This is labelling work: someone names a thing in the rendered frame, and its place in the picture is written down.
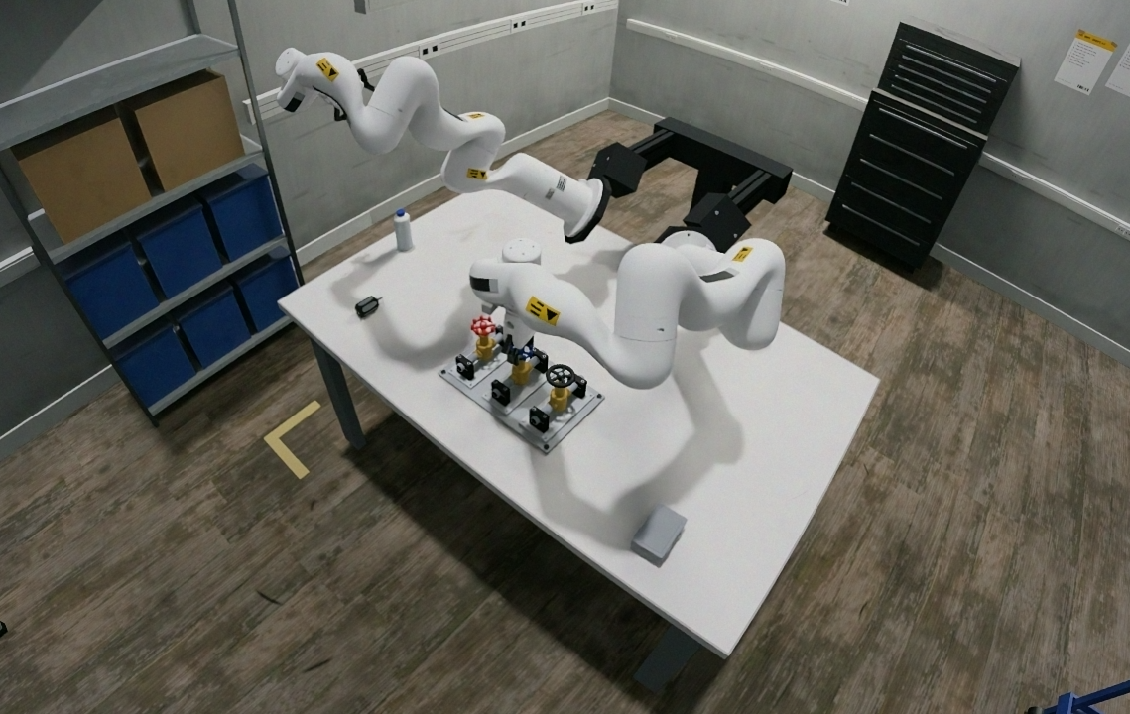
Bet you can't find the white bottle with blue cap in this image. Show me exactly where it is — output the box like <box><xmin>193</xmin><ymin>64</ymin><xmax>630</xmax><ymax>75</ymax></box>
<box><xmin>393</xmin><ymin>209</ymin><xmax>412</xmax><ymax>251</ymax></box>

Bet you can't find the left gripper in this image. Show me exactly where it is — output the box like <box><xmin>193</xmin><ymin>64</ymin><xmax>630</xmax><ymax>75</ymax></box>
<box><xmin>501</xmin><ymin>308</ymin><xmax>536</xmax><ymax>366</ymax></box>

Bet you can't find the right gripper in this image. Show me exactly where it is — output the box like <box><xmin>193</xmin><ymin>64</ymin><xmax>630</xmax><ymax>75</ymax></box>
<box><xmin>321</xmin><ymin>68</ymin><xmax>375</xmax><ymax>122</ymax></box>

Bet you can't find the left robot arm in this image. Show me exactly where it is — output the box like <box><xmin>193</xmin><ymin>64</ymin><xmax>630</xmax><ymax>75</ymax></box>
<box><xmin>469</xmin><ymin>230</ymin><xmax>785</xmax><ymax>390</ymax></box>

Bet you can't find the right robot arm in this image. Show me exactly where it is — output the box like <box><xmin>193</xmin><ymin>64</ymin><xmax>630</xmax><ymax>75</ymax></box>
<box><xmin>276</xmin><ymin>47</ymin><xmax>602</xmax><ymax>237</ymax></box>

